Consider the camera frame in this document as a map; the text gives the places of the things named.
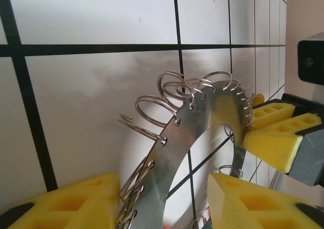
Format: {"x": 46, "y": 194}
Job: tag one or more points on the metal plate with keyrings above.
{"x": 174, "y": 148}

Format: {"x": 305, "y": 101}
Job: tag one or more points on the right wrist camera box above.
{"x": 311, "y": 59}

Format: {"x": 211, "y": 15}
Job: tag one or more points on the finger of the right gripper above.
{"x": 273, "y": 148}
{"x": 283, "y": 114}

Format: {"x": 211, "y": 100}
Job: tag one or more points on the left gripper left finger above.
{"x": 88, "y": 193}

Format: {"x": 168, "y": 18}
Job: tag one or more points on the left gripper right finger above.
{"x": 227, "y": 196}

